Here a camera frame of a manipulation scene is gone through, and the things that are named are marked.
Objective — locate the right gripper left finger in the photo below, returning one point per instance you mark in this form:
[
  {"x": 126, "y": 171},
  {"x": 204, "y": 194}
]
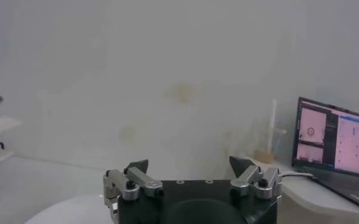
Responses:
[{"x": 142, "y": 179}]

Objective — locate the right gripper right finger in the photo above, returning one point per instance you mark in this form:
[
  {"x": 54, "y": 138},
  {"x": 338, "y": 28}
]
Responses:
[{"x": 246, "y": 176}]

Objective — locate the clear plastic drink cup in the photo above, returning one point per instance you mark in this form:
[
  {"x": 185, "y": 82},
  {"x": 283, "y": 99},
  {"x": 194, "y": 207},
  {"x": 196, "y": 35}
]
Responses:
[{"x": 264, "y": 155}]

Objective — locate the white side table with laptop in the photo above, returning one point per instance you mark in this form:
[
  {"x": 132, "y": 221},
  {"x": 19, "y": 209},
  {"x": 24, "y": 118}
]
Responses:
[{"x": 304, "y": 198}]

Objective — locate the white round plate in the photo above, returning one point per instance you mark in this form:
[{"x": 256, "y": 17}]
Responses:
[{"x": 75, "y": 210}]

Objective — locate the open dark laptop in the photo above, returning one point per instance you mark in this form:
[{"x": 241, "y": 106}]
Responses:
[{"x": 350, "y": 143}]

